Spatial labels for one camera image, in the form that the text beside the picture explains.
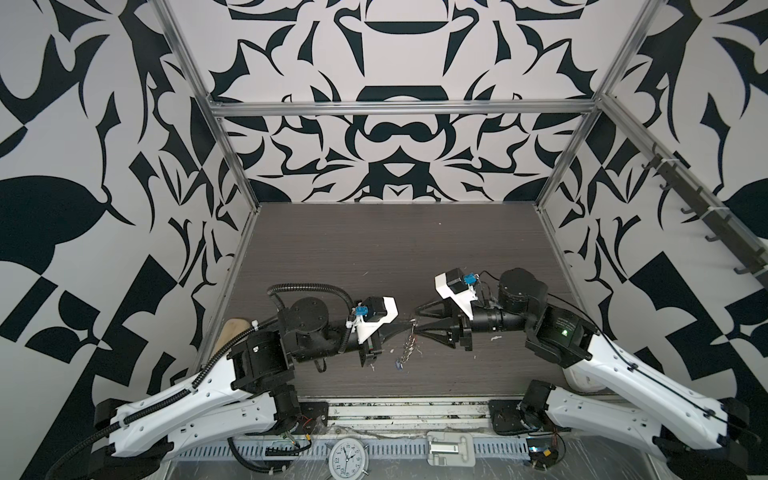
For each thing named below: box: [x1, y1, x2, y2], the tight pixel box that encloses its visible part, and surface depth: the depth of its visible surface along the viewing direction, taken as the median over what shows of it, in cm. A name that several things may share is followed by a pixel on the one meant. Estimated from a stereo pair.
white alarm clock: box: [328, 437, 369, 480], surface depth 67 cm
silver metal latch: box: [426, 431, 476, 467], surface depth 70 cm
